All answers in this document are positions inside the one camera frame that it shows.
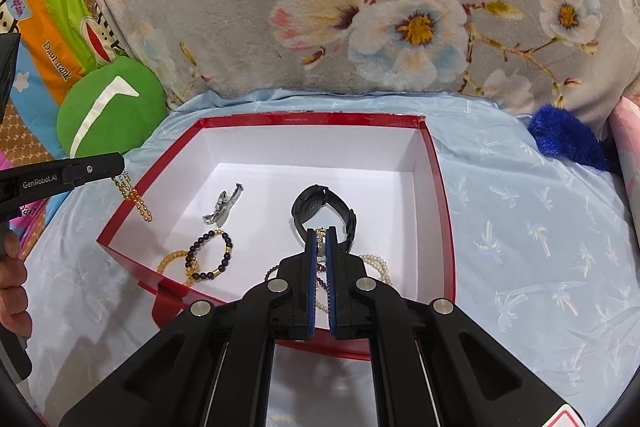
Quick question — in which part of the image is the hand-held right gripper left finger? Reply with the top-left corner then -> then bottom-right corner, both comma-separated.
59,227 -> 321,427

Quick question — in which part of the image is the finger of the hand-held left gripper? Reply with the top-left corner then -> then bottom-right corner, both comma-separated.
0,152 -> 126,210

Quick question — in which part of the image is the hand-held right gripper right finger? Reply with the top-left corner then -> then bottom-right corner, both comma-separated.
325,227 -> 587,427

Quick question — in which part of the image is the dark purple bead necklace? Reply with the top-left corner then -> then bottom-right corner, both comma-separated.
265,257 -> 332,294

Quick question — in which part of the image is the white pearl necklace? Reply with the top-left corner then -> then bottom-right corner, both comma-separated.
312,253 -> 393,314

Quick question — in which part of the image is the gold chain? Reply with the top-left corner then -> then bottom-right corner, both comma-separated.
111,172 -> 155,224

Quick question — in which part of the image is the black wristwatch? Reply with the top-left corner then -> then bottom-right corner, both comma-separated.
291,184 -> 358,255

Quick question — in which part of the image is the black bead bracelet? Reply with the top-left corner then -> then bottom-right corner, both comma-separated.
186,230 -> 234,283

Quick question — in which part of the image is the silver metal wristwatch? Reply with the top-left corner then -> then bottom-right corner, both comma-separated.
202,183 -> 244,226

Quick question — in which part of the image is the gold bangle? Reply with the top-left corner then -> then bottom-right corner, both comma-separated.
157,249 -> 201,286

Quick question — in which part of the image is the red gift box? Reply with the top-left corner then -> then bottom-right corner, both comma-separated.
96,112 -> 457,362

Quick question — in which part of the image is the person's left hand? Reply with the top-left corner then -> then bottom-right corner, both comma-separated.
0,232 -> 29,339

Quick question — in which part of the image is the green plush pillow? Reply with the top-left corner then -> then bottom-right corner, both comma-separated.
56,57 -> 168,160

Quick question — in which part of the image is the colourful cartoon pillow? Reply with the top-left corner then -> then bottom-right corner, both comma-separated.
0,0 -> 133,258

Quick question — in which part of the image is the light blue bedsheet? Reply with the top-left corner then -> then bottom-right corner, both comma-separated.
15,88 -> 640,427

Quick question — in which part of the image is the grey floral blanket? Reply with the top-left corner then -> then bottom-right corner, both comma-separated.
77,0 -> 640,142

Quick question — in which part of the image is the blue fuzzy plush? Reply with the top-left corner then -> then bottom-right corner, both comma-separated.
527,104 -> 613,172

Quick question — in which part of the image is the pink pillow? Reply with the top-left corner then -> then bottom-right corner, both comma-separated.
607,92 -> 640,240

